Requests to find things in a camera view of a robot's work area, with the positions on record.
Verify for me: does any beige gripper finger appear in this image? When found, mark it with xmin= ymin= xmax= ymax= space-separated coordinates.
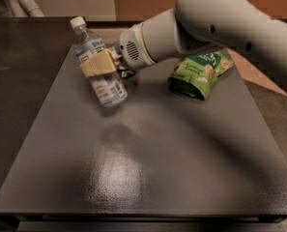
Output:
xmin=80 ymin=49 xmax=117 ymax=78

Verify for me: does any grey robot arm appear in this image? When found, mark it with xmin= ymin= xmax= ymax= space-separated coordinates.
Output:
xmin=81 ymin=0 xmax=287 ymax=93

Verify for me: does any dark blue snack bag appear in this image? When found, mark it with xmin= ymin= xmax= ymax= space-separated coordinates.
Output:
xmin=117 ymin=69 xmax=135 ymax=78

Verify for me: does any green snack bag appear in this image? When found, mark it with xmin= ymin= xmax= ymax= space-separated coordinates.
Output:
xmin=168 ymin=51 xmax=234 ymax=101

